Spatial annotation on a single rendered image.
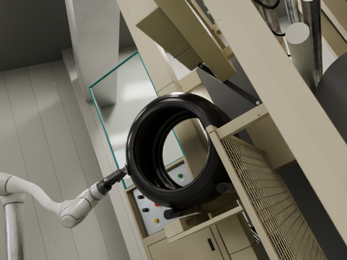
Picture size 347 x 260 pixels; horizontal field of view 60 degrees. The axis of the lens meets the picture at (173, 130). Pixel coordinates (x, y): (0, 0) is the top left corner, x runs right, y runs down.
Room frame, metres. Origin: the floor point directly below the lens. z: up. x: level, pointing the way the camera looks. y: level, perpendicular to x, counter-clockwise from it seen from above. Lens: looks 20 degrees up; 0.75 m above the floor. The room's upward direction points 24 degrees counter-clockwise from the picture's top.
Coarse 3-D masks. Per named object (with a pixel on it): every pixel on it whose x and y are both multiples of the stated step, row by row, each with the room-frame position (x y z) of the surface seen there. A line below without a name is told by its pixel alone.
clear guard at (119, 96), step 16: (128, 64) 2.05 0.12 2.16; (144, 64) 2.00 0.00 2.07; (112, 80) 2.11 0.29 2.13; (128, 80) 2.07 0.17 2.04; (144, 80) 2.02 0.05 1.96; (96, 96) 2.18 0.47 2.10; (112, 96) 2.13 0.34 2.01; (128, 96) 2.08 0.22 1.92; (144, 96) 2.04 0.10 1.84; (112, 112) 2.15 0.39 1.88; (128, 112) 2.10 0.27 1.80; (112, 128) 2.17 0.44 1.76; (128, 128) 2.12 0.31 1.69; (112, 144) 2.18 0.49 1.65; (176, 144) 2.01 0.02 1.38; (176, 160) 2.02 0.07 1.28; (128, 176) 2.17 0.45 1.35
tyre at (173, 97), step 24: (168, 96) 1.30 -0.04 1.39; (192, 96) 1.28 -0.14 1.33; (144, 120) 1.34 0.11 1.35; (168, 120) 1.59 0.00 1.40; (216, 120) 1.26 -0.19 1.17; (144, 144) 1.58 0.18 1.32; (144, 168) 1.59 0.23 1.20; (216, 168) 1.28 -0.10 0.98; (144, 192) 1.41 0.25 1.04; (168, 192) 1.36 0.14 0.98; (192, 192) 1.32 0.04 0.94; (216, 192) 1.39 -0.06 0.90
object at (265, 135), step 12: (264, 120) 1.48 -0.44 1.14; (252, 132) 1.50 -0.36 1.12; (264, 132) 1.49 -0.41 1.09; (276, 132) 1.47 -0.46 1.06; (264, 144) 1.50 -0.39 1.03; (276, 144) 1.48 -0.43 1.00; (264, 156) 1.51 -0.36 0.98; (276, 156) 1.49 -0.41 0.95; (288, 156) 1.47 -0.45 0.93; (276, 168) 1.50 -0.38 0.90
